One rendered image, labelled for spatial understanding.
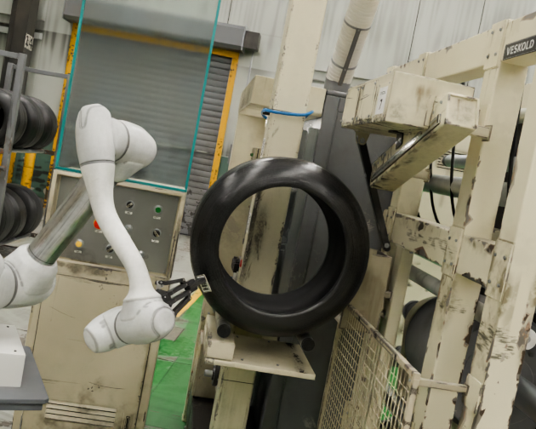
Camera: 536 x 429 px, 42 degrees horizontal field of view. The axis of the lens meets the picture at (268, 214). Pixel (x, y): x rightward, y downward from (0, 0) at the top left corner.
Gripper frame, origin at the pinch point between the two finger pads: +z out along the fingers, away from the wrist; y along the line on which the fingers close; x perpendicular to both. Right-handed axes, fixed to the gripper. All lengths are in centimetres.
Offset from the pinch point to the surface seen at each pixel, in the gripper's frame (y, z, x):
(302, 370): 40.6, 19.6, 12.8
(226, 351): 24.9, 2.3, 0.4
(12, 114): -109, 142, -316
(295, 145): -29, 63, 5
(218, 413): 57, 17, -36
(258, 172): -26.5, 23.9, 19.4
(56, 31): -295, 561, -821
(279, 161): -27.4, 31.3, 22.8
